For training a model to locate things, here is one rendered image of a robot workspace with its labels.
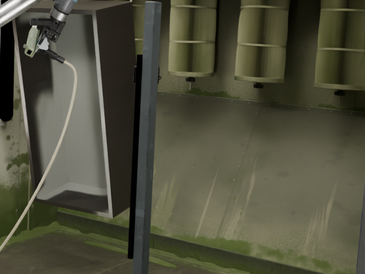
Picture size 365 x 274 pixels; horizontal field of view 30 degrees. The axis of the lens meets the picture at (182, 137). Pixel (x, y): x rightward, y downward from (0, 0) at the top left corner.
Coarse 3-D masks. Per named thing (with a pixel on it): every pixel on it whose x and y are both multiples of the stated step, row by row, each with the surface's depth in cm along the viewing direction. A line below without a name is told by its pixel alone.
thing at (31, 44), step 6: (30, 30) 366; (36, 30) 367; (30, 36) 357; (36, 36) 361; (30, 42) 349; (36, 42) 354; (30, 48) 344; (36, 48) 353; (30, 54) 345; (48, 54) 357; (54, 54) 358; (60, 60) 360
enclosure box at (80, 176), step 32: (64, 32) 417; (96, 32) 362; (128, 32) 387; (32, 64) 408; (64, 64) 425; (96, 64) 412; (128, 64) 390; (32, 96) 411; (64, 96) 433; (96, 96) 420; (128, 96) 394; (32, 128) 415; (96, 128) 427; (128, 128) 398; (32, 160) 415; (64, 160) 445; (96, 160) 435; (128, 160) 402; (64, 192) 435; (96, 192) 433; (128, 192) 406
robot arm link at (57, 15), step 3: (54, 9) 345; (51, 12) 347; (54, 12) 345; (57, 12) 345; (51, 15) 347; (54, 15) 346; (57, 15) 345; (60, 15) 345; (63, 15) 346; (66, 15) 347; (57, 18) 346; (60, 18) 346; (63, 18) 347; (66, 18) 349; (63, 21) 348
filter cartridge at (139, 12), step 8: (112, 0) 503; (120, 0) 498; (128, 0) 498; (136, 0) 498; (144, 0) 501; (152, 0) 512; (136, 8) 498; (144, 8) 502; (136, 16) 499; (136, 24) 501; (136, 32) 501; (136, 40) 504; (136, 48) 504; (136, 56) 505
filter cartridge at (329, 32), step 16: (336, 0) 410; (352, 0) 407; (320, 16) 423; (336, 16) 411; (352, 16) 410; (320, 32) 422; (336, 32) 413; (352, 32) 411; (320, 48) 422; (336, 48) 413; (352, 48) 412; (320, 64) 421; (336, 64) 414; (352, 64) 413; (320, 80) 422; (336, 80) 415; (352, 80) 414
